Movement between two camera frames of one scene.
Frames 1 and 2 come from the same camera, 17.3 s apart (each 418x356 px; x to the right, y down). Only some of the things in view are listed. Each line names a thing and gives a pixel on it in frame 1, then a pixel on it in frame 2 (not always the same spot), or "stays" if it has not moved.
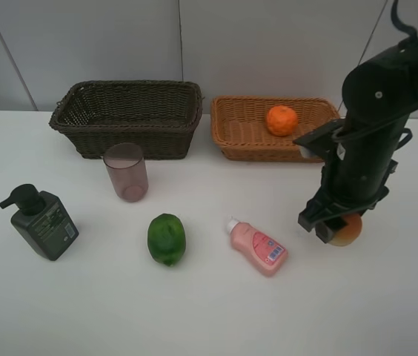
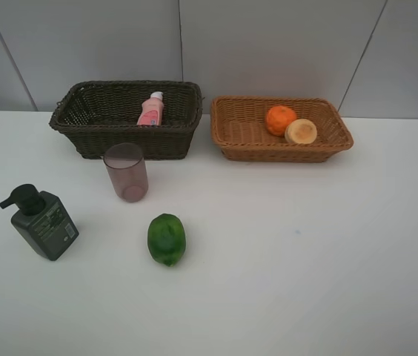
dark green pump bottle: (44, 222) stays
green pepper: (167, 238) stays
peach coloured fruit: (348, 233) -> (301, 131)
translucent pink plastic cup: (126, 167) stays
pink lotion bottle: (267, 254) -> (153, 110)
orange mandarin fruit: (282, 120) stays
